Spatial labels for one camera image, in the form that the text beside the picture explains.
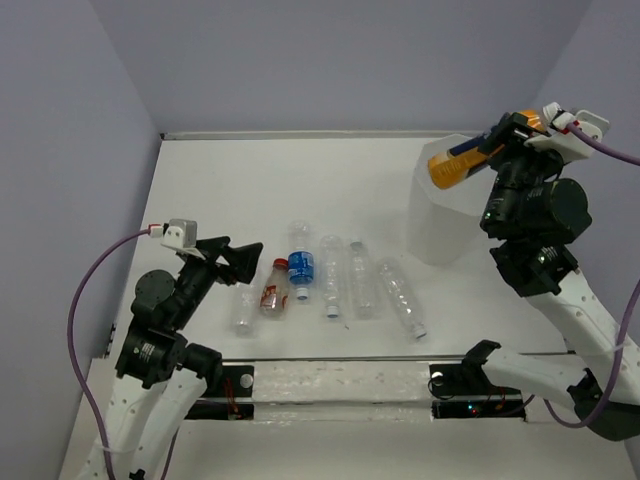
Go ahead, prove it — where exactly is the red cap bottle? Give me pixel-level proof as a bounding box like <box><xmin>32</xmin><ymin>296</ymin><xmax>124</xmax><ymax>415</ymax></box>
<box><xmin>259</xmin><ymin>258</ymin><xmax>289</xmax><ymax>317</ymax></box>

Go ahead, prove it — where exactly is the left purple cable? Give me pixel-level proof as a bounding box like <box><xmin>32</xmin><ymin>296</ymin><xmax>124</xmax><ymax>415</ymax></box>
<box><xmin>67</xmin><ymin>225</ymin><xmax>166</xmax><ymax>480</ymax></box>

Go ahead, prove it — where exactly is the clear bottle grey cap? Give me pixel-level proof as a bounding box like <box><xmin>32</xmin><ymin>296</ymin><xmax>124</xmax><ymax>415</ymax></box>
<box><xmin>347</xmin><ymin>239</ymin><xmax>378</xmax><ymax>320</ymax></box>

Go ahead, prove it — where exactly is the blue label bottle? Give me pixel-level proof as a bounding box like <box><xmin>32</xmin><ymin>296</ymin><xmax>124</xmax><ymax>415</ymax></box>
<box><xmin>288</xmin><ymin>220</ymin><xmax>315</xmax><ymax>302</ymax></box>

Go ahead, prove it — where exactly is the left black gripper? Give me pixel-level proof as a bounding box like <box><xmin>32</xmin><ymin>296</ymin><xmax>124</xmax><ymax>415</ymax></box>
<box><xmin>173</xmin><ymin>234</ymin><xmax>264</xmax><ymax>327</ymax></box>

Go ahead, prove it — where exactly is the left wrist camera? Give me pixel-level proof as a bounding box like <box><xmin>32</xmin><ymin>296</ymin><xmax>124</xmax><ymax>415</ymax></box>
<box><xmin>161</xmin><ymin>219</ymin><xmax>198</xmax><ymax>250</ymax></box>

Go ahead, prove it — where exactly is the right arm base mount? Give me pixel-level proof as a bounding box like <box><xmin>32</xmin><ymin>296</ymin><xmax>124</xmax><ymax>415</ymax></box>
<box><xmin>427</xmin><ymin>363</ymin><xmax>527</xmax><ymax>420</ymax></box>

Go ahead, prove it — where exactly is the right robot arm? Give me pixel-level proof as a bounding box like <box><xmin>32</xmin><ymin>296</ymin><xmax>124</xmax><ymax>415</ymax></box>
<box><xmin>460</xmin><ymin>112</ymin><xmax>639</xmax><ymax>441</ymax></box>

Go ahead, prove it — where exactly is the orange juice bottle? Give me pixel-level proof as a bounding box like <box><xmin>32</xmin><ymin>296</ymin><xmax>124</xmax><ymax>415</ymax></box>
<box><xmin>427</xmin><ymin>110</ymin><xmax>545</xmax><ymax>190</ymax></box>

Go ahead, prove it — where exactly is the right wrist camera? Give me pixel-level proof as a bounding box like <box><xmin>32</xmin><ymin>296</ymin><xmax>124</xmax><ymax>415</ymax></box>
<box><xmin>524</xmin><ymin>102</ymin><xmax>610</xmax><ymax>164</ymax></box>

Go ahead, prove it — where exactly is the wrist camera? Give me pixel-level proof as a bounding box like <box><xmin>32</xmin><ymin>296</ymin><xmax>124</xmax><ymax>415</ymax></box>
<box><xmin>161</xmin><ymin>219</ymin><xmax>198</xmax><ymax>250</ymax></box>
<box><xmin>524</xmin><ymin>102</ymin><xmax>610</xmax><ymax>164</ymax></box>

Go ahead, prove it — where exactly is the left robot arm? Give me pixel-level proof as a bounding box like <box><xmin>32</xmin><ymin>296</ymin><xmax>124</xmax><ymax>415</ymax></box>
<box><xmin>78</xmin><ymin>226</ymin><xmax>263</xmax><ymax>479</ymax></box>

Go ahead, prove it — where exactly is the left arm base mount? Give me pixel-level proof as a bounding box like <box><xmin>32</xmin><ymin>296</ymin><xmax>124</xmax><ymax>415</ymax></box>
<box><xmin>185</xmin><ymin>364</ymin><xmax>255</xmax><ymax>421</ymax></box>

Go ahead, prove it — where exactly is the white plastic bin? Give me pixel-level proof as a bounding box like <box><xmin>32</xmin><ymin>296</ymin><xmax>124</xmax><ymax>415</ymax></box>
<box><xmin>407</xmin><ymin>134</ymin><xmax>495</xmax><ymax>265</ymax></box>

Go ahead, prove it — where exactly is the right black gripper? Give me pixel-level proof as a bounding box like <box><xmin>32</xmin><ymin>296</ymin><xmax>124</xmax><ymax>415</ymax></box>
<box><xmin>476</xmin><ymin>109</ymin><xmax>565</xmax><ymax>230</ymax></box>

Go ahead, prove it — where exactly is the clear bottle white cap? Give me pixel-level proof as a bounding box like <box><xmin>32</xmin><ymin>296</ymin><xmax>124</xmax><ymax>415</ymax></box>
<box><xmin>319</xmin><ymin>235</ymin><xmax>345</xmax><ymax>320</ymax></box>

